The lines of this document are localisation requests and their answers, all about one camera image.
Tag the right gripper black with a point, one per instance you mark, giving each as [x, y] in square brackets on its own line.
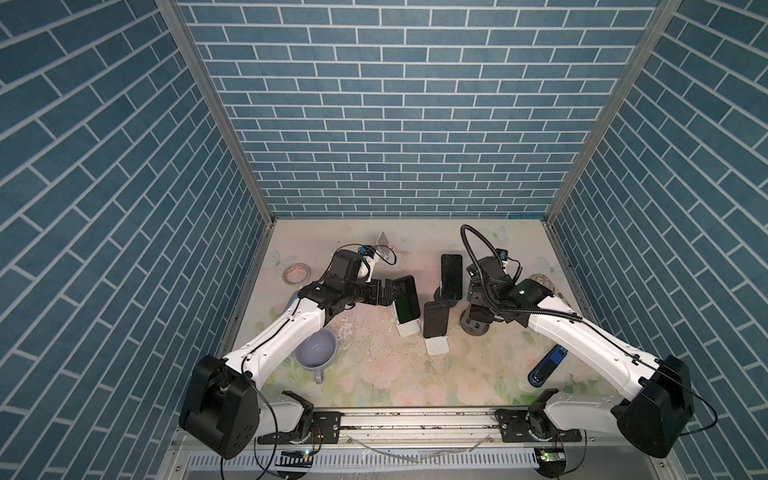
[473, 293]

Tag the white phone stand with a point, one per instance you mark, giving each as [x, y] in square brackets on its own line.
[408, 328]
[382, 241]
[436, 346]

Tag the black phone rear centre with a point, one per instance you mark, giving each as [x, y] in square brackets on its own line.
[451, 270]

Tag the aluminium rail at front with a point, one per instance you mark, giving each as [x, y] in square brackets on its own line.
[458, 442]

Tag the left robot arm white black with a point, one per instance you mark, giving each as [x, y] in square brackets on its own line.
[224, 406]

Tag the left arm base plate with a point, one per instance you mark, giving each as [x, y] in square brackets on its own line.
[327, 422]

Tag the lavender mug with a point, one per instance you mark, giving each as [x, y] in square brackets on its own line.
[317, 352]

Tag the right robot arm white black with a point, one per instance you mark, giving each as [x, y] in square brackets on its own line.
[653, 398]

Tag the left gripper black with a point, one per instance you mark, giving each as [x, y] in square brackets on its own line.
[374, 297]

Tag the black round stand rear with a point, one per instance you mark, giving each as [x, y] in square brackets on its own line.
[447, 298]

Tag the blue stapler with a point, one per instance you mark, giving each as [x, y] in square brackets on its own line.
[538, 376]

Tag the black phone centre front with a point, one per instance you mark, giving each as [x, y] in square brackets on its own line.
[436, 318]

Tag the tape roll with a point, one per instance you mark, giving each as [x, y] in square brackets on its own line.
[296, 273]

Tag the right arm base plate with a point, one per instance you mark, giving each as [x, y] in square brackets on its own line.
[522, 425]

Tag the patterned shell stone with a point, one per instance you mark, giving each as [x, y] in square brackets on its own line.
[544, 280]

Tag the black phone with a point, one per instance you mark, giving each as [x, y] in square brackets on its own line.
[451, 270]
[406, 302]
[436, 318]

